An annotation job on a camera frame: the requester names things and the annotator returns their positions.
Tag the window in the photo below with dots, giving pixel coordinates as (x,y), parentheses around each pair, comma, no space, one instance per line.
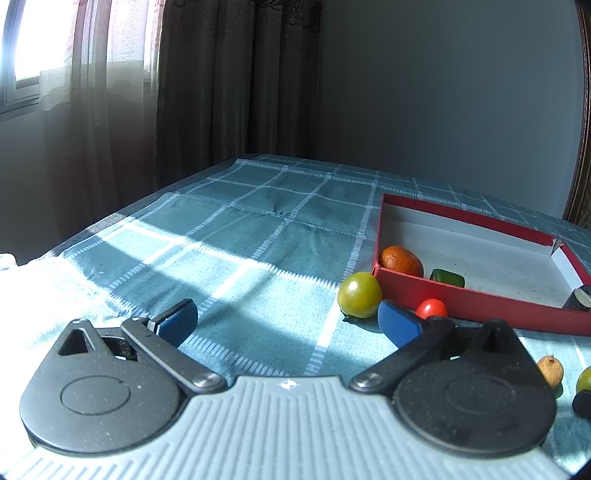
(23,46)

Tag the teal checked tablecloth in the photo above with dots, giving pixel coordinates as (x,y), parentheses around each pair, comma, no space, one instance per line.
(258,230)

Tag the green cucumber piece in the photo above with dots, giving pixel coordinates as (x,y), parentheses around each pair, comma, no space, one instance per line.
(447,277)

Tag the red cardboard box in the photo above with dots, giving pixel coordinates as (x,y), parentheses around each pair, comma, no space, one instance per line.
(485,311)

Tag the orange mandarin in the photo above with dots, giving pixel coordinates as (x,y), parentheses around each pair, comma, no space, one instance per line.
(401,261)

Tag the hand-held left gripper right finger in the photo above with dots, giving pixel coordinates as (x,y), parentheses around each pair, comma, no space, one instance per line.
(398,321)

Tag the sheer white curtain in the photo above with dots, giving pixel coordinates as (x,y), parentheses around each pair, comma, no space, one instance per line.
(92,115)

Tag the brown curtain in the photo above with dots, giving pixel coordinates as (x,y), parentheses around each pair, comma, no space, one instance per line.
(231,78)

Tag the dark wooden frame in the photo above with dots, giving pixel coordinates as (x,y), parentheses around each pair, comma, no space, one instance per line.
(582,175)

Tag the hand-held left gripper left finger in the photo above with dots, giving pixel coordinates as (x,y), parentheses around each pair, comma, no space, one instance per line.
(178,319)

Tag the small green tomato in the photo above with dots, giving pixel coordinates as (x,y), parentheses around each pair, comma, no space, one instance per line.
(585,381)

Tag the red cherry tomato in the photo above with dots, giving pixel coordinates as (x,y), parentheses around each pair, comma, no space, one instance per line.
(431,308)

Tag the dark eggplant piece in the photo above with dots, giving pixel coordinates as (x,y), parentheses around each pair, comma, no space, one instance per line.
(579,297)
(582,404)

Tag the tan longan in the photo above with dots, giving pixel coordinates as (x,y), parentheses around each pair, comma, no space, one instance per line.
(550,371)

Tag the large green tomato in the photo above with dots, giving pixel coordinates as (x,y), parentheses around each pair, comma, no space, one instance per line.
(360,295)

